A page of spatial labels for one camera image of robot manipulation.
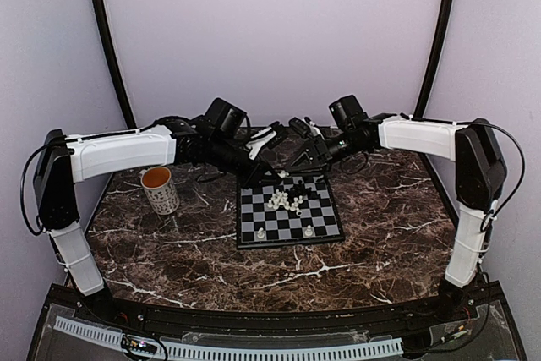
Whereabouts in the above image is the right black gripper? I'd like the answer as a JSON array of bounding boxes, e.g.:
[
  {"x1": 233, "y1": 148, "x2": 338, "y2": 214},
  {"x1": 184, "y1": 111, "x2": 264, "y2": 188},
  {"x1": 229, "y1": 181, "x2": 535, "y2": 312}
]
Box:
[{"x1": 285, "y1": 129, "x2": 366, "y2": 176}]

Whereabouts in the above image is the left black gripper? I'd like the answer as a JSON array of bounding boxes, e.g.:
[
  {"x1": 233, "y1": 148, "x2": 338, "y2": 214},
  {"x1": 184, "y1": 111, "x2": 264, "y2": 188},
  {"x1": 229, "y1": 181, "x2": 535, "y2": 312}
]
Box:
[{"x1": 208, "y1": 135, "x2": 283, "y2": 190}]

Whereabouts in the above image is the black grey chessboard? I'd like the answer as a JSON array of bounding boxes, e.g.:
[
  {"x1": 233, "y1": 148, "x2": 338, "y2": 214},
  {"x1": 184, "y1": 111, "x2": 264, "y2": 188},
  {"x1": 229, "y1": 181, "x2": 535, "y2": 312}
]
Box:
[{"x1": 236, "y1": 172, "x2": 345, "y2": 249}]

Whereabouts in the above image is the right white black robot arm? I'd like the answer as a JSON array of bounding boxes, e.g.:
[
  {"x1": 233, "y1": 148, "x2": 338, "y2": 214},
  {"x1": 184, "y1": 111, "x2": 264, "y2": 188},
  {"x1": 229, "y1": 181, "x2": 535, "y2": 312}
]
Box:
[{"x1": 286, "y1": 112, "x2": 507, "y2": 322}]

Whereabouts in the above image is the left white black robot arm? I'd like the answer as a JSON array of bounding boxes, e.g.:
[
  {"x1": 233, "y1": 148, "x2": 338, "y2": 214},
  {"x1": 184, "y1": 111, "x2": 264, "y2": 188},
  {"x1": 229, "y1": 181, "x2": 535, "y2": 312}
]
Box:
[{"x1": 29, "y1": 116, "x2": 281, "y2": 324}]

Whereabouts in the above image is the white patterned mug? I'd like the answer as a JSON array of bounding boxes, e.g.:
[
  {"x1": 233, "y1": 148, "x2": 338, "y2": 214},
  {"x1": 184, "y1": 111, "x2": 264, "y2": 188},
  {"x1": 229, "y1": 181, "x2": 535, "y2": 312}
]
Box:
[{"x1": 139, "y1": 167, "x2": 180, "y2": 216}]

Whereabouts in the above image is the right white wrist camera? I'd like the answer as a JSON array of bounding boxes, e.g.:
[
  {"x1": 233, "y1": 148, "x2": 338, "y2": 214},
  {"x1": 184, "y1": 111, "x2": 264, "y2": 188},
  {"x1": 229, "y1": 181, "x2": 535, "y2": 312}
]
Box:
[{"x1": 288, "y1": 117, "x2": 323, "y2": 139}]

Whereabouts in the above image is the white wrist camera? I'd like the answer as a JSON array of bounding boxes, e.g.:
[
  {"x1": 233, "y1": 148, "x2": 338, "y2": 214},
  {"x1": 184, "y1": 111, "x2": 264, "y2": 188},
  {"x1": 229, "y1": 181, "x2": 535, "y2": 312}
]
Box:
[
  {"x1": 245, "y1": 121, "x2": 288, "y2": 161},
  {"x1": 288, "y1": 117, "x2": 323, "y2": 139}
]

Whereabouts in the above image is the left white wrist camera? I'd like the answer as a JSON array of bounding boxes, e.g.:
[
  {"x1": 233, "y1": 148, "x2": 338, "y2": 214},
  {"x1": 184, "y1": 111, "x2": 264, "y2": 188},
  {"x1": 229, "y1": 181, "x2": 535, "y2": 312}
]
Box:
[{"x1": 245, "y1": 121, "x2": 288, "y2": 161}]

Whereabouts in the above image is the black front rail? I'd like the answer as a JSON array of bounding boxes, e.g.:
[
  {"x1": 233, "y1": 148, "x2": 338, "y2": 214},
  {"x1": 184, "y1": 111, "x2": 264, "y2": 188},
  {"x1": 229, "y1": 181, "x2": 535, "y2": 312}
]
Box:
[{"x1": 46, "y1": 282, "x2": 502, "y2": 336}]

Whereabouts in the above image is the white slotted cable duct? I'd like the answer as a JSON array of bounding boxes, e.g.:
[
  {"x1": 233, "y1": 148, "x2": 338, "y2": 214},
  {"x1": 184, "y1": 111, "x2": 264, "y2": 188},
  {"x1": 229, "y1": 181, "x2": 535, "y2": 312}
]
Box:
[{"x1": 53, "y1": 316, "x2": 403, "y2": 360}]

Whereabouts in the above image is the right black frame post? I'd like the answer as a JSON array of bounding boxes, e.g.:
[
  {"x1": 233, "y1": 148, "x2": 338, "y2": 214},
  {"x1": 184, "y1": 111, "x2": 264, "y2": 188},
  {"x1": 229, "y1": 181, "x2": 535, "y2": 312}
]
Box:
[{"x1": 413, "y1": 0, "x2": 453, "y2": 118}]

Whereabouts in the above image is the black frame post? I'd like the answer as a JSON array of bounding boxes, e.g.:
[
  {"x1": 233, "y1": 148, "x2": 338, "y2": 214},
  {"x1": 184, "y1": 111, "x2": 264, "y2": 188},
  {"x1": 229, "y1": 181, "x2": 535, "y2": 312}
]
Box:
[
  {"x1": 413, "y1": 0, "x2": 453, "y2": 118},
  {"x1": 91, "y1": 0, "x2": 136, "y2": 129}
]

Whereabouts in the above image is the left black frame post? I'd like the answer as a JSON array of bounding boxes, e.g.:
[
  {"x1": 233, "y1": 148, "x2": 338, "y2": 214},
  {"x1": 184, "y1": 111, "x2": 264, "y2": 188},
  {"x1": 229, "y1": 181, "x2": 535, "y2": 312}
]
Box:
[{"x1": 91, "y1": 0, "x2": 136, "y2": 129}]

